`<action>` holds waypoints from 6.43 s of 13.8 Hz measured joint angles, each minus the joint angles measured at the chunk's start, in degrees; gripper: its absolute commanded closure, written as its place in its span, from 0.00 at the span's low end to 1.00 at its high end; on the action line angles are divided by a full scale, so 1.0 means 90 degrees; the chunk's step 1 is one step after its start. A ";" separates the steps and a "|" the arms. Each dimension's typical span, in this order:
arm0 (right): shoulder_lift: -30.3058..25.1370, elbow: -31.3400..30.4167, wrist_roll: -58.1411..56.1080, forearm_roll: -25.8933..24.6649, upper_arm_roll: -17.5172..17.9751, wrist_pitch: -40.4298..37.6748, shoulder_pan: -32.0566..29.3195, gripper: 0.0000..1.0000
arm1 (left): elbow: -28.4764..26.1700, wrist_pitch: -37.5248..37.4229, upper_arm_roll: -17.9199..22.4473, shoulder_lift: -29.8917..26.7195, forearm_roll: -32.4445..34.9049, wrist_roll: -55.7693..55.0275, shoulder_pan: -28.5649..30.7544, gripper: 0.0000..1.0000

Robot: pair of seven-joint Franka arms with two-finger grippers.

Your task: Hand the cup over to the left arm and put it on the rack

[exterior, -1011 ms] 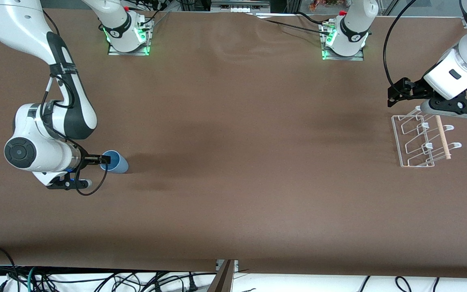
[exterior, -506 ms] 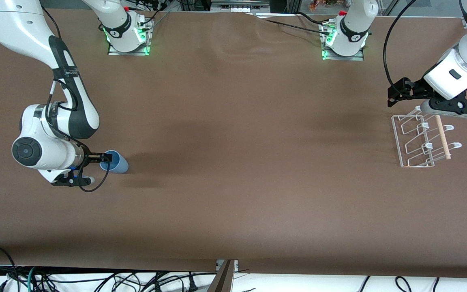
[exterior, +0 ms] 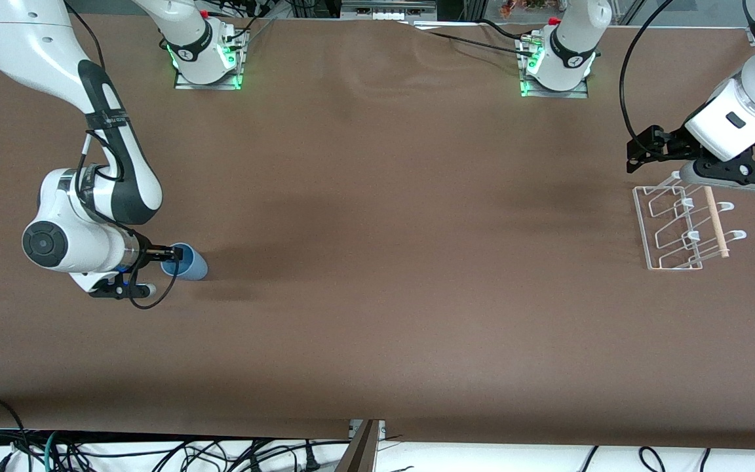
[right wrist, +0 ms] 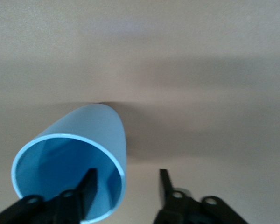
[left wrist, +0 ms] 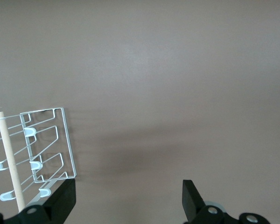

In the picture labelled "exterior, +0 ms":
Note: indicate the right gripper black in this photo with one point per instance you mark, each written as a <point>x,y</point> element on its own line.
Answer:
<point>143,253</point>

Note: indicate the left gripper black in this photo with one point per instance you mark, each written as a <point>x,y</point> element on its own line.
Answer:
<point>673,144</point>

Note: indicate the blue plastic cup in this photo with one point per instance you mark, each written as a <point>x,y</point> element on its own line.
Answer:
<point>195,267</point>

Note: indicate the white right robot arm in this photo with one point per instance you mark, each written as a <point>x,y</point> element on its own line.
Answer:
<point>69,246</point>

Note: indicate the clear rack with wooden rod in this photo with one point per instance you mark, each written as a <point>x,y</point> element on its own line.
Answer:
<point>716,223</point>

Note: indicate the orange red decoration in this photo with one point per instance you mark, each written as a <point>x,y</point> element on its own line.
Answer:
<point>522,6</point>

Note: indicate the table cover sheet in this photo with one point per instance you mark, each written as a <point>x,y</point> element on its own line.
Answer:
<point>377,314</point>

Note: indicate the black power plug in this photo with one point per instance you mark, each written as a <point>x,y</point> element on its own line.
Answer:
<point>312,462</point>

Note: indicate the brown wooden beam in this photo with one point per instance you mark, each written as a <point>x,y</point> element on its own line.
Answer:
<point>358,455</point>

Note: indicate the grey power strip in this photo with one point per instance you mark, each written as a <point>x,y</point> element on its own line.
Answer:
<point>390,14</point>

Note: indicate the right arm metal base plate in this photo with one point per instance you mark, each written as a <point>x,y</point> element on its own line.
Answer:
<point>207,86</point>

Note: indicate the metal table bracket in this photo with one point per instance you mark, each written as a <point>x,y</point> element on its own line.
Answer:
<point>353,427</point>

